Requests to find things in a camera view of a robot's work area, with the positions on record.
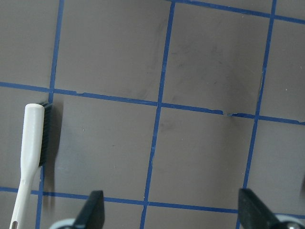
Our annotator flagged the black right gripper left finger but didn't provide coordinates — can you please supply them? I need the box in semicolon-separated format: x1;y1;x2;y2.
72;190;105;229

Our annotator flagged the beige hand brush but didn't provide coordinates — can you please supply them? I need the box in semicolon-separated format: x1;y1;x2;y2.
10;103;52;229

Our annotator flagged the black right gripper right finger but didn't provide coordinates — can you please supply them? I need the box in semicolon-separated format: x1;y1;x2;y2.
238;188;305;229

